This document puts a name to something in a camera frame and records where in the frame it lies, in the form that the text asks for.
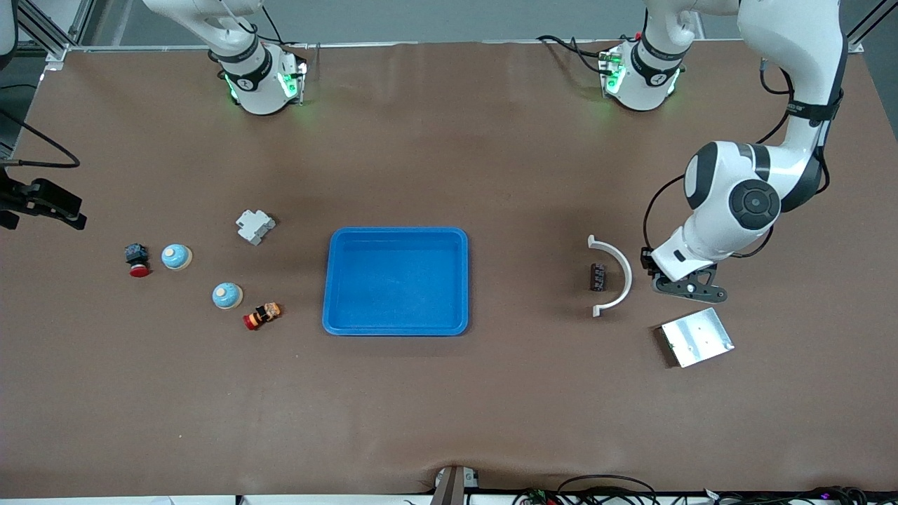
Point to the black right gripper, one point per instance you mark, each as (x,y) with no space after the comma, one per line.
(21,198)

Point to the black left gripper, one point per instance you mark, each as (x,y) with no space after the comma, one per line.
(646,261)

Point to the black capacitor block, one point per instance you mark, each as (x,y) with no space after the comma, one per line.
(598,277)

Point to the blue dome bell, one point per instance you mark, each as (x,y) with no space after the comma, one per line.
(176,257)
(227,296)

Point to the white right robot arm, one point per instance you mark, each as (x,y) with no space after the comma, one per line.
(256,84)

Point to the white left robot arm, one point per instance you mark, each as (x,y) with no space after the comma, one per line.
(807,56)

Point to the aluminium metal plate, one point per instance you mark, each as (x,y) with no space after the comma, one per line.
(698,338)

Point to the red button black block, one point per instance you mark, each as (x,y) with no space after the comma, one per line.
(137,258)

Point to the white grey plastic clip part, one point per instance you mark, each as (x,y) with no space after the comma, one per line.
(254,227)

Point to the red yellow push button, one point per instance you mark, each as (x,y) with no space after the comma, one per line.
(263,315)

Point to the blue plastic tray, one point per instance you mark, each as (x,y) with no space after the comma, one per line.
(396,280)

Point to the grey metal table clamp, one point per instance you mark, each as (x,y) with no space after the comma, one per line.
(449,487)

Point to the aluminium frame profile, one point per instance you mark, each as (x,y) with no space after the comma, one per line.
(857,43)
(56,50)

